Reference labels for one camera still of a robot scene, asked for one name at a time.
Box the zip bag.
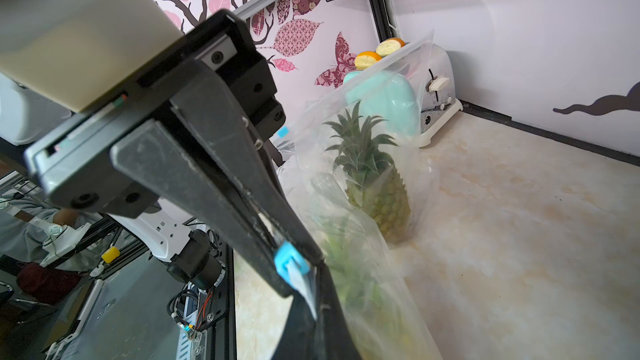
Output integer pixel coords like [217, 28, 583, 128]
[280, 173, 442, 359]
[275, 31, 438, 247]

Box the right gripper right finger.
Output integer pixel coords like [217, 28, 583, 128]
[316, 263, 361, 360]

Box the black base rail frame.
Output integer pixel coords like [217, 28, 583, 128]
[45, 243, 237, 359]

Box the pineapple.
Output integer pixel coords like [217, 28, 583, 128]
[320, 216, 388, 335]
[324, 102, 411, 244]

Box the mint green toaster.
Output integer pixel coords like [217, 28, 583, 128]
[345, 45, 463, 148]

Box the toast slice front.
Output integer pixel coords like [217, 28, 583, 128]
[354, 51, 382, 70]

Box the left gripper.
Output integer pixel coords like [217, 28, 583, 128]
[25, 10, 323, 298]

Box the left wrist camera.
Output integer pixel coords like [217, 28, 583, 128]
[1, 0, 182, 112]

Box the toast slice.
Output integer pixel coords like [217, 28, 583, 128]
[375, 38, 406, 58]
[354, 51, 382, 70]

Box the toast slice rear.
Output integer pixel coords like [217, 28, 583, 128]
[375, 38, 406, 58]

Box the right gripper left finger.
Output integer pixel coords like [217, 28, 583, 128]
[272, 293, 318, 360]

